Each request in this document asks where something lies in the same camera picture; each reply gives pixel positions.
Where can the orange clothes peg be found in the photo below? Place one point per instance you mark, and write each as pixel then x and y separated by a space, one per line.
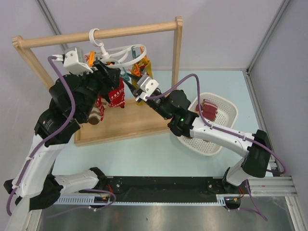
pixel 90 58

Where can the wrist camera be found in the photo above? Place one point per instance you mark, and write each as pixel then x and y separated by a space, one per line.
pixel 146 86
pixel 73 61

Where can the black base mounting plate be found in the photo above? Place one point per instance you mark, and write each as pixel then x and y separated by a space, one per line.
pixel 171 188

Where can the mustard yellow sock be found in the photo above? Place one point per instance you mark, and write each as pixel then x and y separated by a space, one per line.
pixel 144 69

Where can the white slotted cable duct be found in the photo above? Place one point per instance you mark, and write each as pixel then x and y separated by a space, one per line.
pixel 103 199

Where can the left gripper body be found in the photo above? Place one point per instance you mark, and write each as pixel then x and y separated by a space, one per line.
pixel 107 83

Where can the red patterned sock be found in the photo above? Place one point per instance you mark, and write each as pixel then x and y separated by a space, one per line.
pixel 117 96
pixel 100 104

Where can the white plastic clip hanger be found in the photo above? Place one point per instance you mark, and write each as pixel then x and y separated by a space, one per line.
pixel 121 56

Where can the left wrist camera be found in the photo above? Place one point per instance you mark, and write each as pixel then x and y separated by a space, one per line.
pixel 73 61

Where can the teal peg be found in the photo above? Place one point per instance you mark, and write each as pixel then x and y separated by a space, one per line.
pixel 124 75
pixel 133 52

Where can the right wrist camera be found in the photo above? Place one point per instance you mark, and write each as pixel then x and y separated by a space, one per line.
pixel 146 86

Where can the brown striped hanging sock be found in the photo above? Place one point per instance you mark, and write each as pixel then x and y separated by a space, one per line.
pixel 95 116

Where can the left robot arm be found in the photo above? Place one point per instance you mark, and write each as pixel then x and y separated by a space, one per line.
pixel 72 99

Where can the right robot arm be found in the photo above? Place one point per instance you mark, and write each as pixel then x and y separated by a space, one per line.
pixel 254 148

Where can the white perforated plastic basket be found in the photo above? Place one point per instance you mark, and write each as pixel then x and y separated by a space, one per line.
pixel 208 141

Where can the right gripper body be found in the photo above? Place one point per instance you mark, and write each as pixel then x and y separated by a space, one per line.
pixel 156 104

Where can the wooden clothes rack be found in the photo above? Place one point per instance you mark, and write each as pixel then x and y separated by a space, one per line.
pixel 118 124

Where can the aluminium frame rail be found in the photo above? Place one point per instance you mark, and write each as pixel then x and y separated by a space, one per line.
pixel 272 186

